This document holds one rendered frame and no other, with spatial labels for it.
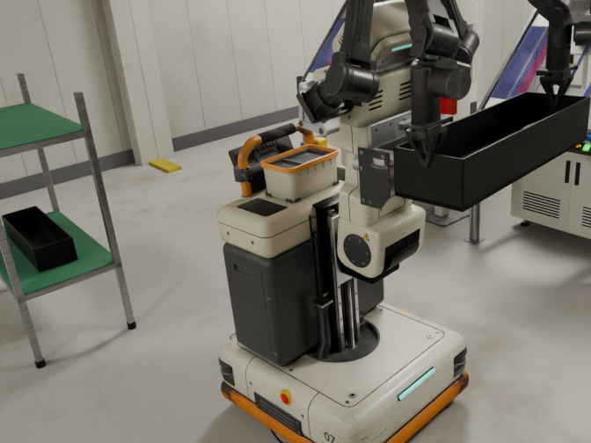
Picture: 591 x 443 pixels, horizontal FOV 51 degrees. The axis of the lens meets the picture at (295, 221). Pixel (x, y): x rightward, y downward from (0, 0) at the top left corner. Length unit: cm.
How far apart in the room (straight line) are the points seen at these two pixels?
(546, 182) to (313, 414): 202
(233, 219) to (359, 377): 64
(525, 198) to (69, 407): 248
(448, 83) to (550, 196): 238
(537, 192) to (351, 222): 192
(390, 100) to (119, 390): 160
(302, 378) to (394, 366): 30
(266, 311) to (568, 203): 197
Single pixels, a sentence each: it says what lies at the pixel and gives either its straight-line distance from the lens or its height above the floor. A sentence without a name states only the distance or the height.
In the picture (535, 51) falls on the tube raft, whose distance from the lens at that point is 333.
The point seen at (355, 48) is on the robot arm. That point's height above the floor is 131.
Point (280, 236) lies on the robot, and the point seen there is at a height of 76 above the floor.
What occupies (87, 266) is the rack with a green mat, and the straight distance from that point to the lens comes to 288.
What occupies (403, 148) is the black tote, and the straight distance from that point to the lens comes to 134.
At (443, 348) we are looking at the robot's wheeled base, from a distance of 217.
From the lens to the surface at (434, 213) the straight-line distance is 385.
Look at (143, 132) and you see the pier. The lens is 538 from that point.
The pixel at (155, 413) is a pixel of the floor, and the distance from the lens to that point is 249.
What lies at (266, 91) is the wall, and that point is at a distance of 614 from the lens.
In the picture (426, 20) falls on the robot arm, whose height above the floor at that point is 138.
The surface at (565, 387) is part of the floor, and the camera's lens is 252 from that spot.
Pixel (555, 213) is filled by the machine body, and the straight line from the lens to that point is 353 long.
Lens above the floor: 152
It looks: 23 degrees down
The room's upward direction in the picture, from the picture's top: 6 degrees counter-clockwise
